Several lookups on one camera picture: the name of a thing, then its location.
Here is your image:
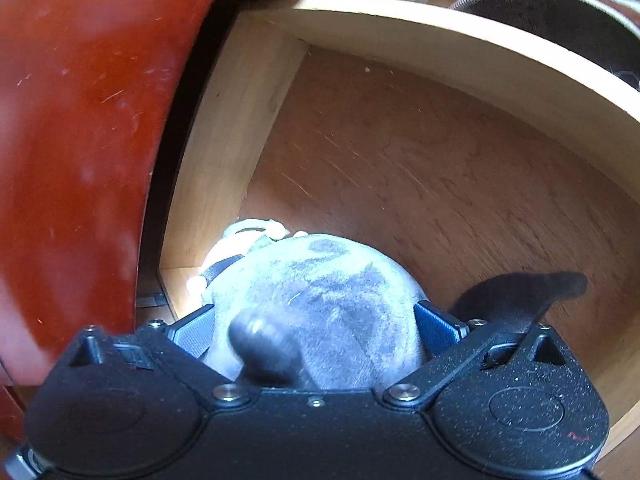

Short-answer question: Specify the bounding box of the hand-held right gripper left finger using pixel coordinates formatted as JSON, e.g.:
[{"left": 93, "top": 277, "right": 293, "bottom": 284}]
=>
[{"left": 66, "top": 303, "right": 252, "bottom": 407}]

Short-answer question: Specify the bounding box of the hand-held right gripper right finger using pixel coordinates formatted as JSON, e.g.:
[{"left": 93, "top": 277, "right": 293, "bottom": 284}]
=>
[{"left": 382, "top": 300, "right": 577, "bottom": 407}]

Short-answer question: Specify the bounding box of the grey plush toy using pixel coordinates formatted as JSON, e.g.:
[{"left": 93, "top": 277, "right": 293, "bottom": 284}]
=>
[{"left": 201, "top": 232, "right": 589, "bottom": 392}]

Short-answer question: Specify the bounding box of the light wooden drawer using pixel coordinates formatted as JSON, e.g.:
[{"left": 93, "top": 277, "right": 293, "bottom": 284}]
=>
[{"left": 157, "top": 0, "right": 640, "bottom": 480}]

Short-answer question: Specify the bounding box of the red-brown wooden cabinet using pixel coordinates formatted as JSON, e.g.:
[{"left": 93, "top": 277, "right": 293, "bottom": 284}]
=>
[{"left": 0, "top": 0, "right": 362, "bottom": 441}]

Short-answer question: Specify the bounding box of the black mesh basket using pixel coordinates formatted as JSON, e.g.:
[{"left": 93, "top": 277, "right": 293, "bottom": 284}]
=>
[{"left": 449, "top": 0, "right": 640, "bottom": 92}]

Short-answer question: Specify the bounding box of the white beaded cord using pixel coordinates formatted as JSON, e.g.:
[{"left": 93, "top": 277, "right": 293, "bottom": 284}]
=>
[{"left": 186, "top": 217, "right": 308, "bottom": 306}]

